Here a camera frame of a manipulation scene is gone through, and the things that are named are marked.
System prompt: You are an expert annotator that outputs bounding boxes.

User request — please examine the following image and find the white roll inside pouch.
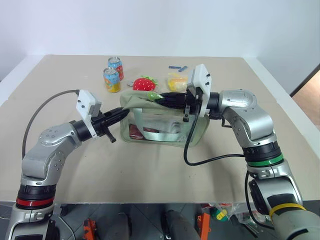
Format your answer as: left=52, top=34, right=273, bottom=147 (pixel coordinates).
left=159, top=119, right=182, bottom=137

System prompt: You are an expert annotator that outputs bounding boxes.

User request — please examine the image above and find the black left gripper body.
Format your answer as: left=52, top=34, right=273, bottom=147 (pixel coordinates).
left=90, top=110, right=117, bottom=144

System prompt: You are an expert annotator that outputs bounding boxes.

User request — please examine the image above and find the black right upper arm cable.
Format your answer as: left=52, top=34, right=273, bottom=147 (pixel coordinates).
left=244, top=170, right=276, bottom=230

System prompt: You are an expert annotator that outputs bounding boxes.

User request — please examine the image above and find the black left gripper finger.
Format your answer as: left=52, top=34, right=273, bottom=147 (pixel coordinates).
left=107, top=113, right=130, bottom=126
left=103, top=107, right=131, bottom=121

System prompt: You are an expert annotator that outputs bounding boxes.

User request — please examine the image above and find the green transparent zip pouch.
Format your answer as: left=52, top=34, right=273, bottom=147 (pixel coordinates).
left=119, top=90, right=211, bottom=149

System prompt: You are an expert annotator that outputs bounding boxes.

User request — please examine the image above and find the clear plastic bag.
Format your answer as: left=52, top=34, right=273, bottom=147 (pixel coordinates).
left=226, top=201, right=273, bottom=233

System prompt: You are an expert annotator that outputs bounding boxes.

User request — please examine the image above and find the grey left arm cable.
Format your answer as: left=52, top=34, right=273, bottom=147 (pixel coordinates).
left=21, top=89, right=81, bottom=159

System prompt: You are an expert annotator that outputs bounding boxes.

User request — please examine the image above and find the red strawberry plush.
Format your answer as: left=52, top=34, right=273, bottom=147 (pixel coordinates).
left=132, top=74, right=159, bottom=92

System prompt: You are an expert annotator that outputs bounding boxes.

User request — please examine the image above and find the blue orange drink can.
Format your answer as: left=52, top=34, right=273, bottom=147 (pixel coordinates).
left=107, top=56, right=125, bottom=81

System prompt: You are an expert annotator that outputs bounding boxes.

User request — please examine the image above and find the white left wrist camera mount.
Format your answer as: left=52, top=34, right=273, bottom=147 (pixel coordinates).
left=75, top=89, right=103, bottom=140

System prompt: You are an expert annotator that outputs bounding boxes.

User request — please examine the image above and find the orange black clamp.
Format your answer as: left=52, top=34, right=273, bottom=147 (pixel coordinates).
left=83, top=218, right=98, bottom=240
left=196, top=212, right=211, bottom=236

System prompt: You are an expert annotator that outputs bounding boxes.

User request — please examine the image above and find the yellow item in plastic bag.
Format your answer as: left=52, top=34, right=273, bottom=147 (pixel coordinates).
left=165, top=72, right=189, bottom=92

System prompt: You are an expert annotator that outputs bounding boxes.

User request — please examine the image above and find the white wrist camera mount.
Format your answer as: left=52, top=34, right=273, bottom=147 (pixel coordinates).
left=186, top=63, right=214, bottom=119
left=75, top=89, right=103, bottom=140

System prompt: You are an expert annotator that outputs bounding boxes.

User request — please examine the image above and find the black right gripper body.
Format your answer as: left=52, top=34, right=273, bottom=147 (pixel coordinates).
left=182, top=86, right=204, bottom=124

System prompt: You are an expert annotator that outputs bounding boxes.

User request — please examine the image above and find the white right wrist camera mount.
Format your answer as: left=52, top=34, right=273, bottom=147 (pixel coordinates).
left=186, top=63, right=214, bottom=119

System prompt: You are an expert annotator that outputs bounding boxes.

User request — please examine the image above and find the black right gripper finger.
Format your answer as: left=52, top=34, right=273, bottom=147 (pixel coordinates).
left=159, top=91, right=188, bottom=102
left=159, top=97, right=188, bottom=110

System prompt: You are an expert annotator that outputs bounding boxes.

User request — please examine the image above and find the blue yellow drink can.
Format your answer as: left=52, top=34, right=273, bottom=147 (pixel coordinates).
left=102, top=67, right=122, bottom=94

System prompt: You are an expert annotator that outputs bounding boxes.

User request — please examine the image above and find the red packet inside pouch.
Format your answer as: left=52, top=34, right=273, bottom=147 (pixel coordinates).
left=128, top=124, right=159, bottom=139

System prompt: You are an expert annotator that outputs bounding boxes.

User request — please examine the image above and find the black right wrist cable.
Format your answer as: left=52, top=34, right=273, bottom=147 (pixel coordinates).
left=183, top=109, right=247, bottom=166

